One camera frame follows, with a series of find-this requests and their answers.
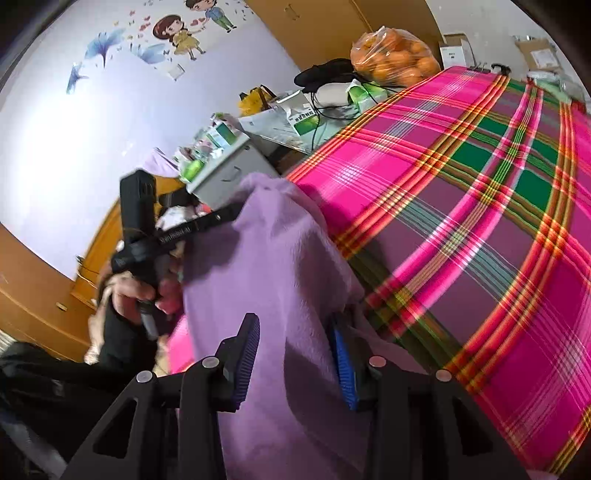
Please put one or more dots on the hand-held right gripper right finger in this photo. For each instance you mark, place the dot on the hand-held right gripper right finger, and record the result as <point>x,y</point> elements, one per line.
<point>344,369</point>

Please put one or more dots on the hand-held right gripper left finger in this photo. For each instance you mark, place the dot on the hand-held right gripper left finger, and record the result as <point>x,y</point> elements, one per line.
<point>247,364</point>

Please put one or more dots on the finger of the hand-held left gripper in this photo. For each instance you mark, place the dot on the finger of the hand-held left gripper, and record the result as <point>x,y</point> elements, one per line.
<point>221,214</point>

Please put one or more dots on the purple fleece garment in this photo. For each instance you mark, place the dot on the purple fleece garment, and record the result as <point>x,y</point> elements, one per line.
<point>277,258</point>

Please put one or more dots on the person's left hand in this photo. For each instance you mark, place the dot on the person's left hand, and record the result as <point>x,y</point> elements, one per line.
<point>129,297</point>

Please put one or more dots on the white drawer cabinet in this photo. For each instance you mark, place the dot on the white drawer cabinet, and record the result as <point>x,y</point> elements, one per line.
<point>235,173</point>

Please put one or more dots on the green white carton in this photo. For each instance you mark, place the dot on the green white carton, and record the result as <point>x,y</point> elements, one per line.
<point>226,131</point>
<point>367,94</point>
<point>304,121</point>

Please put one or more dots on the yellow bag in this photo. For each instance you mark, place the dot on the yellow bag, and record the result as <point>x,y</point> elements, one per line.
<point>254,102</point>

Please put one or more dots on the low wooden cabinet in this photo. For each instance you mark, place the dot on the low wooden cabinet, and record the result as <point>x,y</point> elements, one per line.
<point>37,295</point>

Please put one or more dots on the black cloth bundle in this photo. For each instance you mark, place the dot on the black cloth bundle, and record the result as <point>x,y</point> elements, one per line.
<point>323,71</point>

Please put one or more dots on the pink green plaid bed sheet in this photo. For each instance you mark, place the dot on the pink green plaid bed sheet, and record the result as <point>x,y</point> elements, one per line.
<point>461,207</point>

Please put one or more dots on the wooden wardrobe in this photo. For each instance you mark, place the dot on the wooden wardrobe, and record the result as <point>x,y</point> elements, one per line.
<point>323,27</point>

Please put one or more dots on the bag of oranges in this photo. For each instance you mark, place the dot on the bag of oranges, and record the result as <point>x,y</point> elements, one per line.
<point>397,55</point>

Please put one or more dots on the small white cardboard box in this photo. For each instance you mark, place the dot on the small white cardboard box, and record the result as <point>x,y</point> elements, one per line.
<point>455,53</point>

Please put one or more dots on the grey plastic parcel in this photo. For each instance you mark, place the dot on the grey plastic parcel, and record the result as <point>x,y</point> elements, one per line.
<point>551,83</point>

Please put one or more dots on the brown cardboard box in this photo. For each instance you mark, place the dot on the brown cardboard box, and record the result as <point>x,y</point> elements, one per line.
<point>540,53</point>

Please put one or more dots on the blue leaf wall sticker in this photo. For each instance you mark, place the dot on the blue leaf wall sticker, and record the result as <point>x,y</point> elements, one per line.
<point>105,46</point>
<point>150,54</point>
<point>76,76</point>

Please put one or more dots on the cartoon couple wall sticker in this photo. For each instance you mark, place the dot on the cartoon couple wall sticker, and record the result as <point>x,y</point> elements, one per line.
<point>184,27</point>

